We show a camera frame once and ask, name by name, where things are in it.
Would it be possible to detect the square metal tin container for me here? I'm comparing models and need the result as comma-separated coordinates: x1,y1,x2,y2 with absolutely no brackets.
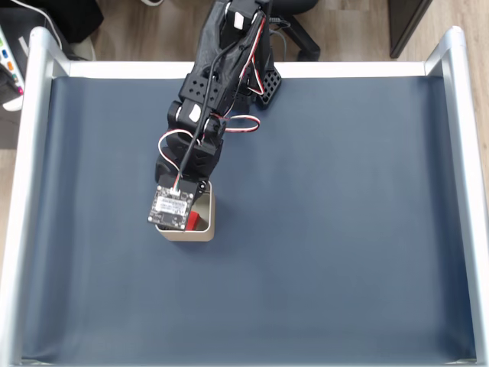
154,178,216,243

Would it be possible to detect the dark blue table mat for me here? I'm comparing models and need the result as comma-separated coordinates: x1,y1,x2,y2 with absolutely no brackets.
21,75,477,365

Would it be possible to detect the white round bin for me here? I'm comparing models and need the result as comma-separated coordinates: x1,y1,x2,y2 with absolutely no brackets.
67,37,97,62

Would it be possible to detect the black bag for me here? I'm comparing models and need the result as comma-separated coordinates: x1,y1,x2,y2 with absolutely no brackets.
0,0,105,45

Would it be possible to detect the white device with coloured buttons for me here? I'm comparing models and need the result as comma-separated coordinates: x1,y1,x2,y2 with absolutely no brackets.
0,25,31,112

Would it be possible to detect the black cabinet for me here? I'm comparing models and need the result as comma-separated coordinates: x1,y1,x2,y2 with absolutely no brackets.
388,0,435,60

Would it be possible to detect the black camera circuit board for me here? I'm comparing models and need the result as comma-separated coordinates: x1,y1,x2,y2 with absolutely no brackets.
147,182,199,233

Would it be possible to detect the black camera cable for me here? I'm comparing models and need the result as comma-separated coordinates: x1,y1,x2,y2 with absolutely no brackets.
157,36,245,192

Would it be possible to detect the red white servo wire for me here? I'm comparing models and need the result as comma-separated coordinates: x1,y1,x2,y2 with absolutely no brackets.
212,13,267,135

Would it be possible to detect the silver aluminium table frame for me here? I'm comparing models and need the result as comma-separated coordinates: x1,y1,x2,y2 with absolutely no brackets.
0,25,489,367

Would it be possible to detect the white cable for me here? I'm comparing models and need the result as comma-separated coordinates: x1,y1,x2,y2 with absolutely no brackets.
8,0,64,50

